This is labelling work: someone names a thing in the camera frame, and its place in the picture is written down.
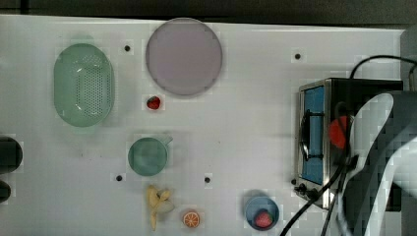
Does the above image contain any red plush ketchup bottle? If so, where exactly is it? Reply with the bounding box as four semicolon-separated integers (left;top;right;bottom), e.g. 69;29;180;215
328;116;347;149

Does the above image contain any lavender round plate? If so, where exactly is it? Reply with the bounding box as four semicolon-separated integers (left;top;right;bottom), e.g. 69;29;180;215
146;18;223;96

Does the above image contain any green plastic cup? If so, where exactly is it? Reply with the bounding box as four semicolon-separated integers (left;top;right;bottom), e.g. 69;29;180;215
128;135;172;177

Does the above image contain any red strawberry in bowl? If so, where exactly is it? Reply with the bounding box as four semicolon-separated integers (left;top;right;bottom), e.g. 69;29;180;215
255;211;273;228

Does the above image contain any blue bowl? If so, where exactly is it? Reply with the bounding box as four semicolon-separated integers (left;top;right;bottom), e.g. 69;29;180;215
244;196;279;231

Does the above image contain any black cylinder holder upper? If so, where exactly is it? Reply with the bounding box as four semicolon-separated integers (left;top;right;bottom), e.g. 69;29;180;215
0;137;23;174

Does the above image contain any black cylinder holder lower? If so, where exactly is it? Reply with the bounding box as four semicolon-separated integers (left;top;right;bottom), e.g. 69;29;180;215
0;181;12;203

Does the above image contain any small red strawberry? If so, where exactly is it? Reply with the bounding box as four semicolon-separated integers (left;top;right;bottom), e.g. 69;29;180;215
147;96;161;110

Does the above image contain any green perforated colander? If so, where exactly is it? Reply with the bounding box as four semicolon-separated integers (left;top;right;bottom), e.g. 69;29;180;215
53;43;115;127

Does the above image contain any orange slice toy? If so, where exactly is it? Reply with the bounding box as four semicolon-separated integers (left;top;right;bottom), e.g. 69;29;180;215
182;211;201;228

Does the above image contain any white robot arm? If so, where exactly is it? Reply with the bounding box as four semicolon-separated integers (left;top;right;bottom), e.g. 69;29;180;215
336;90;416;236

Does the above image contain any black cylinder holder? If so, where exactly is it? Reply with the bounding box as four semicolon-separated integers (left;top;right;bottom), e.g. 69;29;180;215
0;181;12;203
0;137;23;174

